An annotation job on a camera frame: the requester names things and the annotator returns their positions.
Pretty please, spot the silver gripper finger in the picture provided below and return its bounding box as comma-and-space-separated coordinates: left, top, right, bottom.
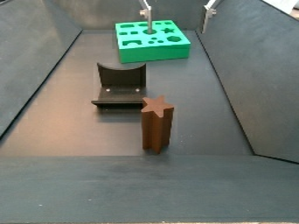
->
202, 0, 218, 33
138, 0, 153, 34

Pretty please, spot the brown star-shaped block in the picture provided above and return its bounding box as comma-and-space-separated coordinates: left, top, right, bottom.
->
142, 95, 174, 153

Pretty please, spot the green shape sorter board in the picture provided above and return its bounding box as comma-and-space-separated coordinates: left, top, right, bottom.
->
115, 19, 193, 64

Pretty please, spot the black curved holder bracket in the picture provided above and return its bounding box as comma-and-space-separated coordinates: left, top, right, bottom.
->
91, 63, 147, 107

